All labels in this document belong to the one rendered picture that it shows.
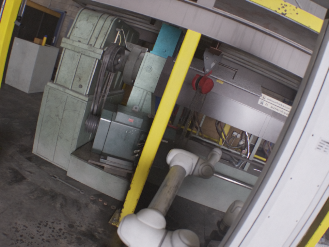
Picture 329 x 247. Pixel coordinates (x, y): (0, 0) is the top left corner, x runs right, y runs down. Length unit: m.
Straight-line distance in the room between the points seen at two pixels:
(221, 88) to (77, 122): 1.58
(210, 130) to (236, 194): 2.85
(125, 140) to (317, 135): 1.68
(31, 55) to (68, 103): 2.78
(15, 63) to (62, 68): 2.94
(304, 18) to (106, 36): 1.73
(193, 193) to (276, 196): 2.10
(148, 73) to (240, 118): 1.17
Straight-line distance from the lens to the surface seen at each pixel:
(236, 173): 2.80
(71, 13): 8.99
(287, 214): 0.95
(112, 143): 2.16
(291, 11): 1.85
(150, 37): 4.24
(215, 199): 2.92
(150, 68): 2.68
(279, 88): 4.35
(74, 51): 2.45
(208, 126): 5.50
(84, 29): 2.45
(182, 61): 1.65
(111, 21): 2.37
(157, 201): 1.21
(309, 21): 1.89
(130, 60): 2.63
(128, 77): 2.68
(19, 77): 5.27
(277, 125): 2.80
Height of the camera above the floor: 1.38
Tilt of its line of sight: 13 degrees down
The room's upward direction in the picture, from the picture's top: 21 degrees clockwise
